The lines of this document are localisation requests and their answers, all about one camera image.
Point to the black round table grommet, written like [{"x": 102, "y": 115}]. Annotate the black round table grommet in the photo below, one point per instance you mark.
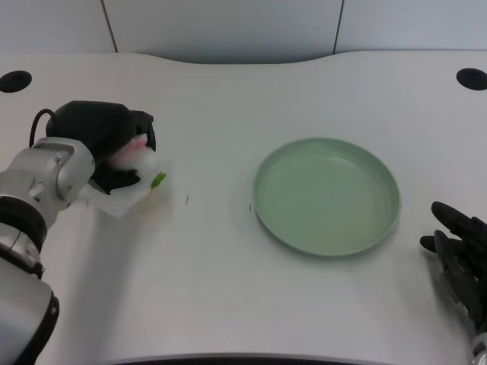
[
  {"x": 14, "y": 80},
  {"x": 472, "y": 78}
]

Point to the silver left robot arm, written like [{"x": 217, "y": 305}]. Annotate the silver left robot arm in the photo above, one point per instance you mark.
[{"x": 34, "y": 213}]

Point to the green round plate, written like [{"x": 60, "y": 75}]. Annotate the green round plate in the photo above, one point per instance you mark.
[{"x": 325, "y": 197}]

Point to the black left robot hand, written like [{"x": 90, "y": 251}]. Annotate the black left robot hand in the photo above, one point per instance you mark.
[{"x": 95, "y": 125}]

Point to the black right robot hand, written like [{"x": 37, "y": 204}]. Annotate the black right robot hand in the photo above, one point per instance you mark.
[{"x": 460, "y": 254}]

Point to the white plush rabbit doll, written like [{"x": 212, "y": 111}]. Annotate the white plush rabbit doll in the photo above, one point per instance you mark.
[{"x": 133, "y": 178}]

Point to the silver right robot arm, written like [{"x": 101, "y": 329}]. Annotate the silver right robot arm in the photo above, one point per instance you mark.
[{"x": 480, "y": 350}]

